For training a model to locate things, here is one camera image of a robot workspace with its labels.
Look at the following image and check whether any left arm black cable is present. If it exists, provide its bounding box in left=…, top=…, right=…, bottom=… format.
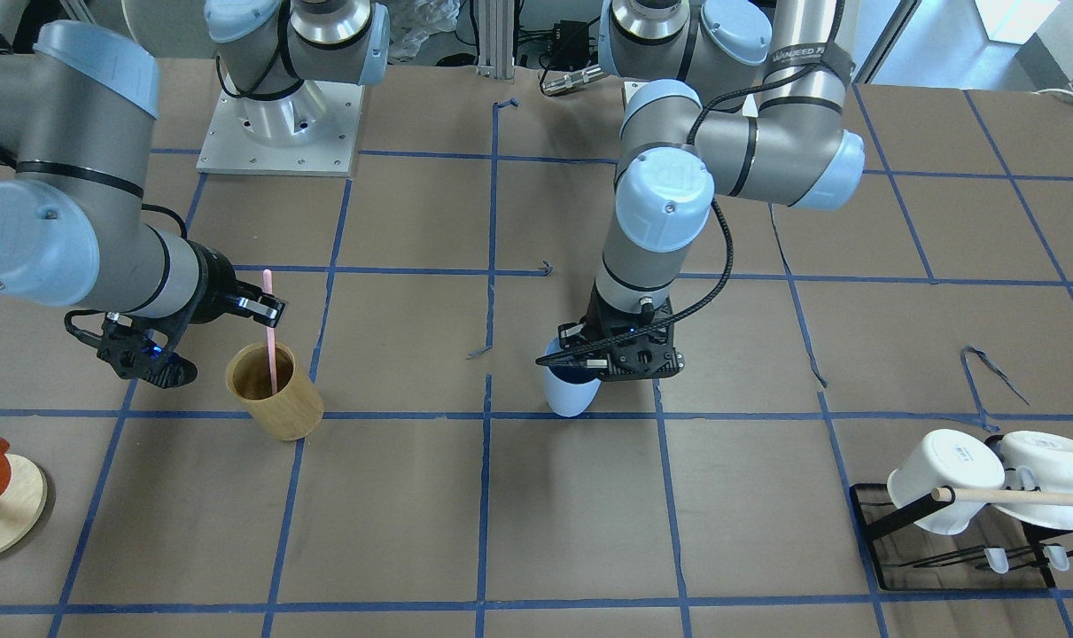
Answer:
left=537, top=89, right=776, bottom=366

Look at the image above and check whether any white mug end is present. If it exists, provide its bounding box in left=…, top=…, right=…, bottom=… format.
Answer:
left=993, top=431, right=1073, bottom=532
left=887, top=429, right=1006, bottom=508

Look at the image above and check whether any bamboo cylinder holder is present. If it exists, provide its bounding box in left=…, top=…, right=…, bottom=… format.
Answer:
left=225, top=343, right=324, bottom=441

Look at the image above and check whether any white mug far end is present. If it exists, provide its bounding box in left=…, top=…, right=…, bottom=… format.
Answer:
left=993, top=431, right=1073, bottom=532

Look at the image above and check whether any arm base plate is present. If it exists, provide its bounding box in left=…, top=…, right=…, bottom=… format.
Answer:
left=197, top=81, right=365, bottom=177

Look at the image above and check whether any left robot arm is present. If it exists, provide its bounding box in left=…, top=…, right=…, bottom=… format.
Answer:
left=539, top=1, right=865, bottom=383

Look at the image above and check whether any aluminium frame post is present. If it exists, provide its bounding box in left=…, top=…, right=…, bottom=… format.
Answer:
left=469, top=1, right=520, bottom=83

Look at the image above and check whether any wooden rack dowel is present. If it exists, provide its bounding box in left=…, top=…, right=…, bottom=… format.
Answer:
left=929, top=486, right=1073, bottom=506

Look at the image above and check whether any black wire mug rack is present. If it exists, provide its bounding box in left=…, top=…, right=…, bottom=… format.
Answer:
left=849, top=433, right=1073, bottom=591

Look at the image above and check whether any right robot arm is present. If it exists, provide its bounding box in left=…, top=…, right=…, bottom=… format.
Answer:
left=0, top=1, right=389, bottom=388

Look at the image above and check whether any light blue plastic cup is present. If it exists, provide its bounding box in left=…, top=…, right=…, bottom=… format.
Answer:
left=543, top=366, right=602, bottom=417

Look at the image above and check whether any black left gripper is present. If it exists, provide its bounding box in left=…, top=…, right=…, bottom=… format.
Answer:
left=537, top=288, right=684, bottom=380

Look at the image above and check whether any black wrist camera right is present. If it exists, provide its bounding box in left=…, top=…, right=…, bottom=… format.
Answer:
left=95, top=314, right=167, bottom=380

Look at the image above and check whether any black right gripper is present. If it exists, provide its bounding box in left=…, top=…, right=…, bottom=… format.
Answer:
left=136, top=239, right=286, bottom=389

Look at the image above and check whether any wooden mug tree stand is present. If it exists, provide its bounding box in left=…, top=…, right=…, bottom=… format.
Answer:
left=0, top=452, right=49, bottom=554

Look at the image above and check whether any white mug near end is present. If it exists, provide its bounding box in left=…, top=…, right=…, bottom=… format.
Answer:
left=887, top=429, right=1006, bottom=508

